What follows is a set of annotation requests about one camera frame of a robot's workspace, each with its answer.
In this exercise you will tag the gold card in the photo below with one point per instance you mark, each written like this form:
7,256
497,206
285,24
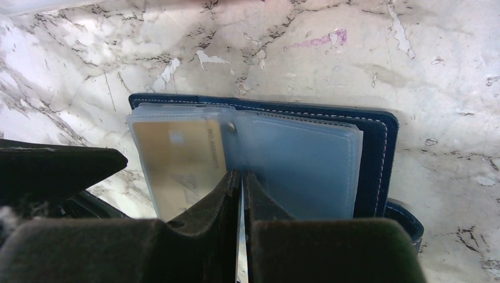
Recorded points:
182,161

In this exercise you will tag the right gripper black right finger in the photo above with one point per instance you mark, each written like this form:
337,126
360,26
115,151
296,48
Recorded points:
281,248

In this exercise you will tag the navy blue card holder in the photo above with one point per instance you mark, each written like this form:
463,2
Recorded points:
380,130

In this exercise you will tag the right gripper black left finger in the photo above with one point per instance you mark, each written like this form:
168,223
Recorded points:
199,245

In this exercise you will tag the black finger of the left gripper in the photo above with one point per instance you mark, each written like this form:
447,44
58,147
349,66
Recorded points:
52,180

